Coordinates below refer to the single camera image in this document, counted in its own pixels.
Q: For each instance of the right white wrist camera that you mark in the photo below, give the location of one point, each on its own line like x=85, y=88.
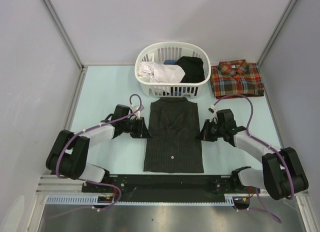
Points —
x=213, y=110

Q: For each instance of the white slotted cable duct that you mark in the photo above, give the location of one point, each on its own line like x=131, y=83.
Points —
x=103, y=200

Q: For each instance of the white plastic laundry basket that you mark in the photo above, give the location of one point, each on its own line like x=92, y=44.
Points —
x=171, y=50

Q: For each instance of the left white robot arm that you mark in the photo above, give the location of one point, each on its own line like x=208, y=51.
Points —
x=69, y=153

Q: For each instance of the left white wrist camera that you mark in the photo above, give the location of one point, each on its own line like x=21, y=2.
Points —
x=136, y=109

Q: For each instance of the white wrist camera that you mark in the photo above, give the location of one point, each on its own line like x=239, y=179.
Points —
x=136, y=109
x=213, y=110

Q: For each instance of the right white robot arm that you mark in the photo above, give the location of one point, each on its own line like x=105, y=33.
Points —
x=282, y=174

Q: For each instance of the left aluminium corner post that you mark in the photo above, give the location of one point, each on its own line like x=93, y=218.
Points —
x=49, y=7

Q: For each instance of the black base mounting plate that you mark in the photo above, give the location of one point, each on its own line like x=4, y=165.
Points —
x=188, y=195

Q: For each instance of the black garment in basket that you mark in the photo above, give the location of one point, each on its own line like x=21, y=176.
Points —
x=193, y=69

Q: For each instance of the dark striped long sleeve shirt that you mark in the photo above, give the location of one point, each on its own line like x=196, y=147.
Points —
x=173, y=147

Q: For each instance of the blue garment in basket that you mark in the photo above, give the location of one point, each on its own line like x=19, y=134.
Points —
x=170, y=62

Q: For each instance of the right aluminium corner post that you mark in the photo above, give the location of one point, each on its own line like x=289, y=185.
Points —
x=278, y=28

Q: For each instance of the red plaid folded shirt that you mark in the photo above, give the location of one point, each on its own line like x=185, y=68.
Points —
x=236, y=77

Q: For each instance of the white shirt in basket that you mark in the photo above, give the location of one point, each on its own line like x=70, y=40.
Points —
x=161, y=73

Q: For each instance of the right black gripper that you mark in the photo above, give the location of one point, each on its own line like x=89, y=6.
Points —
x=204, y=134

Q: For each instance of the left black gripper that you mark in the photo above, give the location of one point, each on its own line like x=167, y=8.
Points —
x=141, y=131

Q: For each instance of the aluminium corner post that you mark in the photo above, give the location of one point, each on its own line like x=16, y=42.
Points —
x=278, y=28
x=49, y=7

